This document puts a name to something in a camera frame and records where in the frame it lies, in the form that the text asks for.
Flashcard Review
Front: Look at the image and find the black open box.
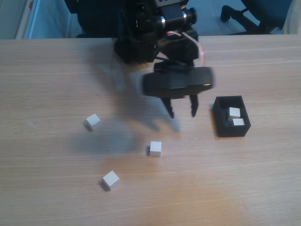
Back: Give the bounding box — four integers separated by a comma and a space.
212, 95, 252, 138

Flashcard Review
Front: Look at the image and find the blue office chair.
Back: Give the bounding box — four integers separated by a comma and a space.
220, 0, 297, 36

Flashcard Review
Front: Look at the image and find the pale beige fabric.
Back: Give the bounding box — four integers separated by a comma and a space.
282, 0, 301, 36

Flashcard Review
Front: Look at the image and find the white board panel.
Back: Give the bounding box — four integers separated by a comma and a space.
15, 0, 71, 40

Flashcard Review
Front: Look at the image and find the black oval camera box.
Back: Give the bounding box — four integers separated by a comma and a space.
142, 66, 216, 99

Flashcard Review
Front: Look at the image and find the white and red cable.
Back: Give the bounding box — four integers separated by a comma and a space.
166, 30, 206, 68

